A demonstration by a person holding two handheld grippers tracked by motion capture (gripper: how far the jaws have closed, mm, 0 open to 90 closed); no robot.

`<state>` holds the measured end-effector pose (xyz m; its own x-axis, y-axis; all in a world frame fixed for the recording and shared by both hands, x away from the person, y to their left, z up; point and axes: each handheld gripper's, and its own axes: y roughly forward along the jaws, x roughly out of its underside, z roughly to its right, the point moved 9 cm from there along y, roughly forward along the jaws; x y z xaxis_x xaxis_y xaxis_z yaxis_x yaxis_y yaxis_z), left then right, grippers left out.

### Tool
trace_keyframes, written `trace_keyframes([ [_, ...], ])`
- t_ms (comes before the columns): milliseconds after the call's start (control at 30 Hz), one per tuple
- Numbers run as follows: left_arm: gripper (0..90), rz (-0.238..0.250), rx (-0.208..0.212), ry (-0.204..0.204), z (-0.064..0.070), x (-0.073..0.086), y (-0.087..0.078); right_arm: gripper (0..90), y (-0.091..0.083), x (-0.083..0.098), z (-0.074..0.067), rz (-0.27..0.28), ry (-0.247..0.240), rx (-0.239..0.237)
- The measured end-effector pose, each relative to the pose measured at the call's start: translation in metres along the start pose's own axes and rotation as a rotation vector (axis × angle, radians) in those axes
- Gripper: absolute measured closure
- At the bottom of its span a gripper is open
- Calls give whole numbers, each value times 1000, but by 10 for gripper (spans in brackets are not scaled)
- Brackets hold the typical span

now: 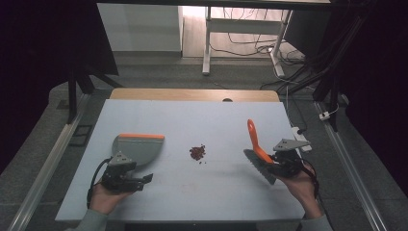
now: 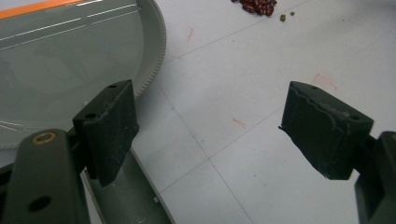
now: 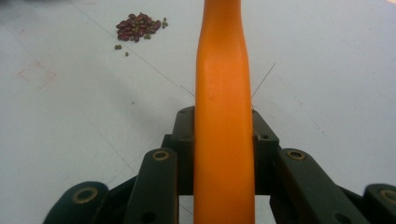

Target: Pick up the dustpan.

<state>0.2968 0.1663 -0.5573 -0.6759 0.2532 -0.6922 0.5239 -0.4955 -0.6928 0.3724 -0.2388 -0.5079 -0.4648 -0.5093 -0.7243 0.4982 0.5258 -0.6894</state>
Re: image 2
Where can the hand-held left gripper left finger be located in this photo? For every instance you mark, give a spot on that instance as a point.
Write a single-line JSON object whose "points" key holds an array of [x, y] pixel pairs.
{"points": [[109, 133]]}

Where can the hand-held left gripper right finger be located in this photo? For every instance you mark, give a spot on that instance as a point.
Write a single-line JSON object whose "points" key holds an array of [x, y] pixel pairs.
{"points": [[323, 133]]}

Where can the grey dustpan with orange edge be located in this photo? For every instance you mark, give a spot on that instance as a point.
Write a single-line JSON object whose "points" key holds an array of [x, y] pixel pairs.
{"points": [[62, 62]]}

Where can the pile of red beans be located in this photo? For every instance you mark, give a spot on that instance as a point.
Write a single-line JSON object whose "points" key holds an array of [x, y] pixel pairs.
{"points": [[257, 6]]}

